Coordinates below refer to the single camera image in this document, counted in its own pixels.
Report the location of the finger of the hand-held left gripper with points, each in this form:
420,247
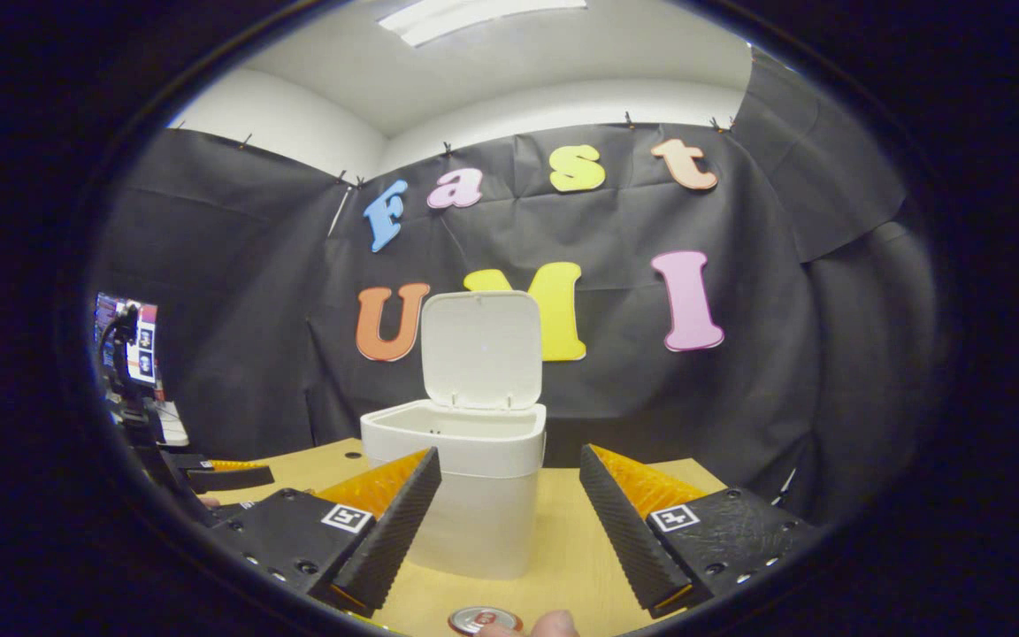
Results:
233,510
226,479

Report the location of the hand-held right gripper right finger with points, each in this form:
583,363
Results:
624,531

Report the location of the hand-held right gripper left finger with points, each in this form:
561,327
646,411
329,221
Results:
394,522

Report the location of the white desktop garbage bin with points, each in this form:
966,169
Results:
465,451

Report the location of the red pop can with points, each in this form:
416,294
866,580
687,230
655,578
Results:
483,619

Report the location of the white side desk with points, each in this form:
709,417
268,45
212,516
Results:
173,425

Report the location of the computer monitor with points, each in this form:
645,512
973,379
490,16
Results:
145,336

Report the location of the black backdrop cloth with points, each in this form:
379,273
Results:
784,354

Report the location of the long ceiling light panel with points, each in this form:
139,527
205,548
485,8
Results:
474,18

